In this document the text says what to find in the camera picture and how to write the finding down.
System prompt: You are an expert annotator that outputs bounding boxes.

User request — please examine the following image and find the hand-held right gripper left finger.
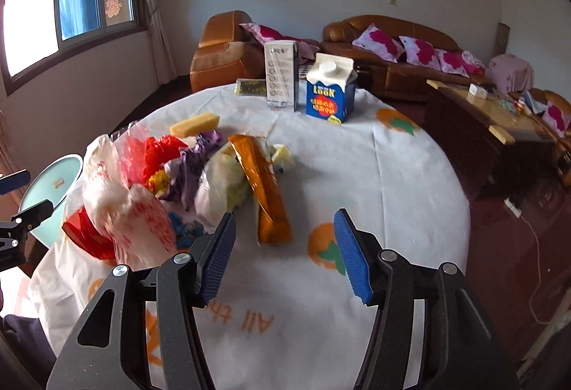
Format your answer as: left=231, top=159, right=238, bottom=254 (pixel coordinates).
left=47, top=211, right=237, bottom=390

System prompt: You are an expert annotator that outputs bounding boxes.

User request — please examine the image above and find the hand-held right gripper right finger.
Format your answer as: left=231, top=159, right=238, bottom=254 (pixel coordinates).
left=334, top=208, right=520, bottom=390

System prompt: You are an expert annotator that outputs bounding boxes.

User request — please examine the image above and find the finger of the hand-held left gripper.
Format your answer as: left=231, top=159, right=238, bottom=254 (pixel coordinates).
left=0, top=170, right=31, bottom=195
left=0, top=200, right=54, bottom=271

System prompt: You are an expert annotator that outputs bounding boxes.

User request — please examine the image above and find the blue wrapper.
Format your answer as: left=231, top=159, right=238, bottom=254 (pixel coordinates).
left=167, top=211, right=208, bottom=250

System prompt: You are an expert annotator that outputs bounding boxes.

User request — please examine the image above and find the red plastic sheet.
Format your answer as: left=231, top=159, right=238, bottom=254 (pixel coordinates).
left=61, top=207, right=117, bottom=261

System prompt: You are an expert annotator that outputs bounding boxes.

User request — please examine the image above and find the white yellow-green plastic bag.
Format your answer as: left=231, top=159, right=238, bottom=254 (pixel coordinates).
left=196, top=144, right=293, bottom=222

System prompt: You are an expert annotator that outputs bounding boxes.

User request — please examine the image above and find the orange snack wrapper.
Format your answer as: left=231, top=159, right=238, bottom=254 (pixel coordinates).
left=228, top=134, right=293, bottom=245

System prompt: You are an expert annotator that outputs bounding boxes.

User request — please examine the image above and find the white red-printed plastic bag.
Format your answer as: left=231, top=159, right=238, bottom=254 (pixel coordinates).
left=82, top=133, right=179, bottom=266

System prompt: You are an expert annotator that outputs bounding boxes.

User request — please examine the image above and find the small yellow candy wrapper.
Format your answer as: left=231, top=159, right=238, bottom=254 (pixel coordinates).
left=147, top=173, right=171, bottom=196

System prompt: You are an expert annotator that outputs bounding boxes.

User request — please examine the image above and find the red plastic wrapper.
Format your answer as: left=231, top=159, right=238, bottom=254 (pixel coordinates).
left=118, top=135, right=189, bottom=190

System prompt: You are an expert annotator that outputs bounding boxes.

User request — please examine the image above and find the white printed tablecloth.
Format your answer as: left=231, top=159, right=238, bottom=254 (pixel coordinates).
left=27, top=82, right=471, bottom=390

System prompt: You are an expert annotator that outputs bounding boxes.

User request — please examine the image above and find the purple snack wrapper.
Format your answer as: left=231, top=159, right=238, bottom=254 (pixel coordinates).
left=163, top=130, right=224, bottom=208

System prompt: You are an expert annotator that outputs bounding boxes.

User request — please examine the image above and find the dark cloth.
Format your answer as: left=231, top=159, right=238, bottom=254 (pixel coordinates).
left=0, top=314, right=56, bottom=390

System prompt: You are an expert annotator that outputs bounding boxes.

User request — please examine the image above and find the yellow sponge block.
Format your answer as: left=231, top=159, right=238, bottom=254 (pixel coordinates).
left=170, top=113, right=221, bottom=136

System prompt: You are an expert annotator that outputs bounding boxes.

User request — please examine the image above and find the blue milk carton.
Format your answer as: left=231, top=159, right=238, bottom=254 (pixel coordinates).
left=305, top=53, right=358, bottom=124

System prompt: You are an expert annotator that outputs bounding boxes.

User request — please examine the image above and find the dark snack packet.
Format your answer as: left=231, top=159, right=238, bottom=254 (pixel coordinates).
left=234, top=78, right=267, bottom=96

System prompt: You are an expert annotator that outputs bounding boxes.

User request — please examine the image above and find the brown leather sofa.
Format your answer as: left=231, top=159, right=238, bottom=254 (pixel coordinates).
left=321, top=14, right=487, bottom=103

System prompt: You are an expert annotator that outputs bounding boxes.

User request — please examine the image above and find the tall white carton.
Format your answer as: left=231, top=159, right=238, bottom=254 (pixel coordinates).
left=264, top=41, right=299, bottom=111

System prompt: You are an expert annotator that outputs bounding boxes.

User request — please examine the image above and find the wooden coffee table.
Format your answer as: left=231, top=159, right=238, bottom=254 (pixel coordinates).
left=424, top=79, right=565, bottom=194

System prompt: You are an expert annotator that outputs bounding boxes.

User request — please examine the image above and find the brown leather armchair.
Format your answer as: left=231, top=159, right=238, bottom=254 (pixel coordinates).
left=190, top=10, right=322, bottom=94

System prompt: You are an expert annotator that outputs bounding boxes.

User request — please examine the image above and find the pink crumpled cloth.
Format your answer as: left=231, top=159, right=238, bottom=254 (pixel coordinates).
left=290, top=39, right=320, bottom=63

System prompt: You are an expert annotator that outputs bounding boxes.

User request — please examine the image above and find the pink floral pillow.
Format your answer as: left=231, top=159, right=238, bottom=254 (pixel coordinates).
left=459, top=51, right=486, bottom=76
left=352, top=25, right=404, bottom=63
left=542, top=102, right=571, bottom=136
left=435, top=48, right=470, bottom=76
left=398, top=36, right=442, bottom=67
left=239, top=21, right=297, bottom=47

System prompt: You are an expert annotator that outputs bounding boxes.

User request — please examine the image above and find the pink cloth-covered object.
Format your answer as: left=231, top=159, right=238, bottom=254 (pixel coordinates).
left=485, top=54, right=534, bottom=95

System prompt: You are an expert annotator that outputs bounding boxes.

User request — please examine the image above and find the wooden-framed armchair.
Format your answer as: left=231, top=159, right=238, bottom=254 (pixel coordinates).
left=509, top=89, right=571, bottom=138

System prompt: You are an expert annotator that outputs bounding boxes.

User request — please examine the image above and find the brown upright board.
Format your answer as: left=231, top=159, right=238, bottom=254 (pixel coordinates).
left=494, top=21, right=510, bottom=60

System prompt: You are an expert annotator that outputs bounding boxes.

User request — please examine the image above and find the white cable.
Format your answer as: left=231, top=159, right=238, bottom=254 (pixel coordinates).
left=517, top=211, right=556, bottom=324

